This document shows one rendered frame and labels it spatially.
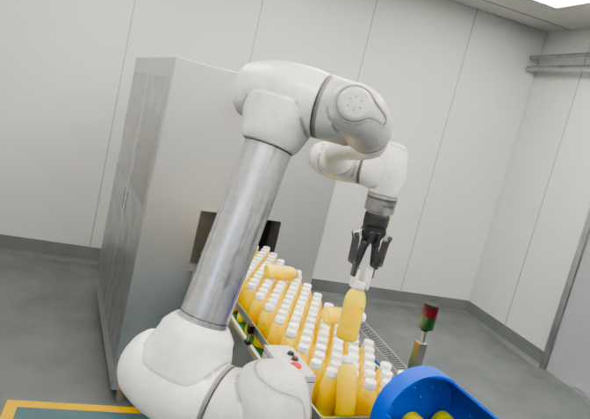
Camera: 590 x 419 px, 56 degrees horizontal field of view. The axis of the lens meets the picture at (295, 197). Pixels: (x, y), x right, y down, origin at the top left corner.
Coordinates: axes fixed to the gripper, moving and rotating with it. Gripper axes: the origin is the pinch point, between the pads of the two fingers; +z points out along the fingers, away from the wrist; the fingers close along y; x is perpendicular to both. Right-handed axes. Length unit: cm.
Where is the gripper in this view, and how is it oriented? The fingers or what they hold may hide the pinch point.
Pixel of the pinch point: (361, 278)
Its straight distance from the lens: 168.8
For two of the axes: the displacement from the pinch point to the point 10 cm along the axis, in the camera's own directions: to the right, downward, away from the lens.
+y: 9.0, 1.5, 4.1
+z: -2.3, 9.6, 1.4
